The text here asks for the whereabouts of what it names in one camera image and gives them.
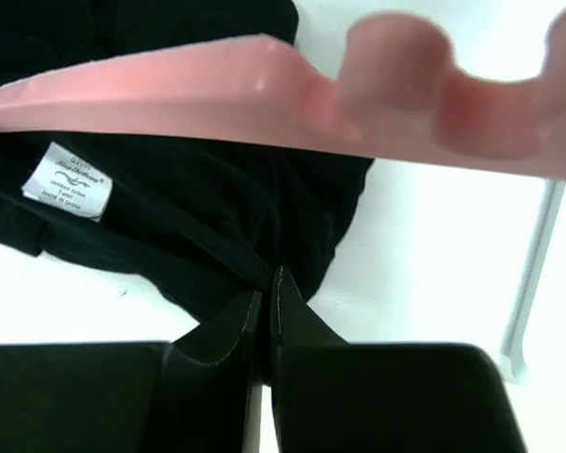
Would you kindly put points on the pink plastic hanger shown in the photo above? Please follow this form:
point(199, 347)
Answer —
point(399, 95)

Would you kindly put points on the black t shirt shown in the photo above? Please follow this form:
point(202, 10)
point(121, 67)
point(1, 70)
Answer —
point(202, 220)

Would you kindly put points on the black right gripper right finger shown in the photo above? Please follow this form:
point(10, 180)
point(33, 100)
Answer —
point(333, 396)

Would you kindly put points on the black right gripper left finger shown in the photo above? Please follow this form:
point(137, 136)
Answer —
point(201, 393)

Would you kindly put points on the metal clothes rack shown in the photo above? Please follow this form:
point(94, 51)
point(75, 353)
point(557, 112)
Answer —
point(511, 358)

